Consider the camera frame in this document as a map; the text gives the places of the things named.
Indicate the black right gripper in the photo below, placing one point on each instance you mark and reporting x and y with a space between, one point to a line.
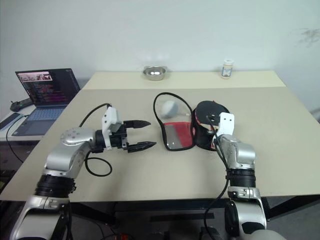
213 118

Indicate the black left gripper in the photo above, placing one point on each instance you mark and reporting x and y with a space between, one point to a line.
120 140

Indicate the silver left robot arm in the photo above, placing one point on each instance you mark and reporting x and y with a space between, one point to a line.
67 155

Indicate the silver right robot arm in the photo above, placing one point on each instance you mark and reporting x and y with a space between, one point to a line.
241 155

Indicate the black red paddle case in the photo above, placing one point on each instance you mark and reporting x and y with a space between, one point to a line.
175 135

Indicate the white table tennis ball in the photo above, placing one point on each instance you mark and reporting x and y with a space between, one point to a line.
169 108

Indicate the small white bottle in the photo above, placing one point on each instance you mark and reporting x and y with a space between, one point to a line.
227 70

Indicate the stainless steel bowl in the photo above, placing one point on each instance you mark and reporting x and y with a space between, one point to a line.
154 73

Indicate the open blue laptop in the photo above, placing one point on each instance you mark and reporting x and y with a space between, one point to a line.
47 100

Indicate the black handheld controller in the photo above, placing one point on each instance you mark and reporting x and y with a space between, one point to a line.
21 104

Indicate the white side table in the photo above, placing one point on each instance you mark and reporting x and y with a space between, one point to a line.
15 140

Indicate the grey robot torso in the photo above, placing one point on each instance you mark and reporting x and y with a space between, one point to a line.
265 235

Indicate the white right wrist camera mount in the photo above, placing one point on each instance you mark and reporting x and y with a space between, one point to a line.
225 123

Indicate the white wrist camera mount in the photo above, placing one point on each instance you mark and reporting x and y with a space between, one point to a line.
109 119
225 123

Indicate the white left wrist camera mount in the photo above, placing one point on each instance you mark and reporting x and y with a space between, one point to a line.
109 119

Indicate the black table frame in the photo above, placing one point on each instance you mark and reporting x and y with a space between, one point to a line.
160 207

